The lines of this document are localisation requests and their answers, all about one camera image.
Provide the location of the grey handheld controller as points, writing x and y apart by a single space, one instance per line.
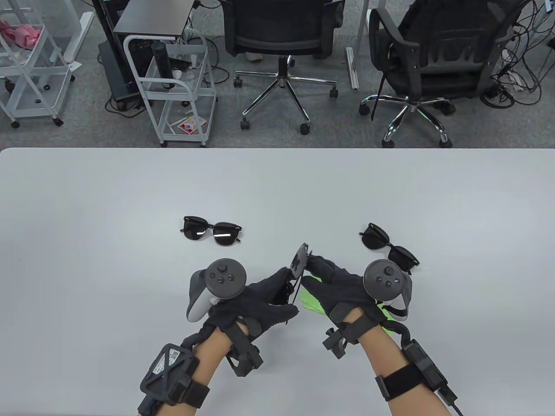
386 277
225 277

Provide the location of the green cleaning cloth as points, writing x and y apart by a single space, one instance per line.
310 301

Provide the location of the white desk leg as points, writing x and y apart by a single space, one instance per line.
352 65
78 39

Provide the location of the black computer tower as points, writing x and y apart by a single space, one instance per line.
115 73

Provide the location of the pink cloth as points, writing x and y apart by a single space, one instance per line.
24 34

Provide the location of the red and white packet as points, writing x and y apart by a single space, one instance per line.
190 125

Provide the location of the person's left forearm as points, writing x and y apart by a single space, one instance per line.
212 355

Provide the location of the black wrist sensor pack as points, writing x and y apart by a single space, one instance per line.
399 383
167 368

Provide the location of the white power strip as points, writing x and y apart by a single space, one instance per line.
516 82

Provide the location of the black sunglasses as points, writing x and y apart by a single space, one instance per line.
299 260
193 229
373 238

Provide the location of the person's right forearm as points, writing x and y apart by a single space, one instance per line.
386 359

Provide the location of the person's left hand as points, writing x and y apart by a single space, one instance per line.
260 303

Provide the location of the small black box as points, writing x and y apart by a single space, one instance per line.
180 64

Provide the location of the black mesh office chair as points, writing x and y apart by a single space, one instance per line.
277 26
446 52

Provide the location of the small white round object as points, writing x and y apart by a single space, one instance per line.
177 74

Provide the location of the white metal rolling cart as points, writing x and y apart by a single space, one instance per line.
34 115
180 94

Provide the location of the person's right hand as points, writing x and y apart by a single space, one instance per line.
342 290

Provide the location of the black bottle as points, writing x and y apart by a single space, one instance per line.
161 60

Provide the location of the dark side table top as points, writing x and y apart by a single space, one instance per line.
151 19

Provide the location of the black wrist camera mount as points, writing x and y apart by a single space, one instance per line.
247 362
336 342

